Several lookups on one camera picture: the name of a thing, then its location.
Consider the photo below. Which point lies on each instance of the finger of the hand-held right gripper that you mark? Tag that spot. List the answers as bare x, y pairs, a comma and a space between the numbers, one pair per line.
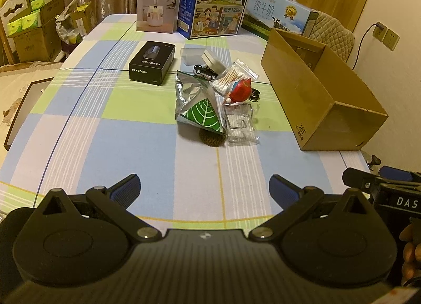
357, 177
394, 171

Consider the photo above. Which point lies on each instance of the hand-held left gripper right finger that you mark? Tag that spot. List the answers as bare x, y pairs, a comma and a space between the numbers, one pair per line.
279, 188

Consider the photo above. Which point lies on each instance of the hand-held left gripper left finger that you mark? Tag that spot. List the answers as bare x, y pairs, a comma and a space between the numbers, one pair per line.
126, 187

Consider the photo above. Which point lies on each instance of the clear plastic bag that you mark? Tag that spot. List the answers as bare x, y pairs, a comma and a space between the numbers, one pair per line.
240, 123

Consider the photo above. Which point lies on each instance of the brown cardboard box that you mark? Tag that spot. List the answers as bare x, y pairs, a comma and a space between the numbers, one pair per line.
296, 86

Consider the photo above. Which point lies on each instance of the red toy figure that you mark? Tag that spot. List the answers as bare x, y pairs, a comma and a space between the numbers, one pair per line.
240, 90

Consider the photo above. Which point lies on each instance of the clear snack bag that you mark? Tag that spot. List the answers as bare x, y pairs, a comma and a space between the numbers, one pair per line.
194, 99

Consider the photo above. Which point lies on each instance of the cotton swab bag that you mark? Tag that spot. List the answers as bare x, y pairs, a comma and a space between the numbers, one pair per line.
227, 76

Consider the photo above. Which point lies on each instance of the black shaver box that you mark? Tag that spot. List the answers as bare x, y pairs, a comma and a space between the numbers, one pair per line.
151, 60

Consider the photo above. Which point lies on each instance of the black toy car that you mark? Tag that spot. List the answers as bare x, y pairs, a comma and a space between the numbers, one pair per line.
205, 72

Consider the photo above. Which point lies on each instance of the translucent plastic container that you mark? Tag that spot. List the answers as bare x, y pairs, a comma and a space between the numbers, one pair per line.
190, 55

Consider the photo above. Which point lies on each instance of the person's right hand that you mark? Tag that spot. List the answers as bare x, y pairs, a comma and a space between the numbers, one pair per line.
409, 248

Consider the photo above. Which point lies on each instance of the checked tablecloth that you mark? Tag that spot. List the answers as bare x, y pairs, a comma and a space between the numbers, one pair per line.
98, 142

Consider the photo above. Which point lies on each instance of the quilted beige chair cover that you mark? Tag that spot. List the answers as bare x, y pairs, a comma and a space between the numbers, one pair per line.
335, 34

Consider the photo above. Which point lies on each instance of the beige embroidered cloth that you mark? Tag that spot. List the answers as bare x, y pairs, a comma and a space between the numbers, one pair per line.
13, 86

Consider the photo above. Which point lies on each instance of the stack of tissue boxes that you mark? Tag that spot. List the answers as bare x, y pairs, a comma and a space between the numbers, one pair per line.
39, 44

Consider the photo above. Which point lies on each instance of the grey plastic bag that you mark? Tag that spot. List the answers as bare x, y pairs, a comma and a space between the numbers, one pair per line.
65, 29

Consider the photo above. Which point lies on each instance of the plastic bag with items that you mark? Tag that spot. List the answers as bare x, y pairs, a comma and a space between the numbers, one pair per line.
84, 16

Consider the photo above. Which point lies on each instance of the light blue milk carton box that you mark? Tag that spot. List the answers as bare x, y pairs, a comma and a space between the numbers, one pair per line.
273, 11

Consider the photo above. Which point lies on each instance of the white humidifier box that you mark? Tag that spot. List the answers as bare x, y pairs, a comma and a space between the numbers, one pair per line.
158, 7

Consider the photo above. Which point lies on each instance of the stack of green tissue packs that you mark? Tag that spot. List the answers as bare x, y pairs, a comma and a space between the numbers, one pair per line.
24, 22

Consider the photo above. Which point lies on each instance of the dark blue milk carton box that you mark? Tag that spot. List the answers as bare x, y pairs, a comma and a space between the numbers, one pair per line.
217, 1

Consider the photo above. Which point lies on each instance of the white chair back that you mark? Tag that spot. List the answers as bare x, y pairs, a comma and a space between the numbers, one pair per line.
10, 6

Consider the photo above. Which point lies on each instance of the dark wooden frame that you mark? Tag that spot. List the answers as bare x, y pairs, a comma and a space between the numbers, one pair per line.
19, 116

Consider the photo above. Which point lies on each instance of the beige wall socket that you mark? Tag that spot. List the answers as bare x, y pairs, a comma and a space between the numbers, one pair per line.
392, 40
379, 30

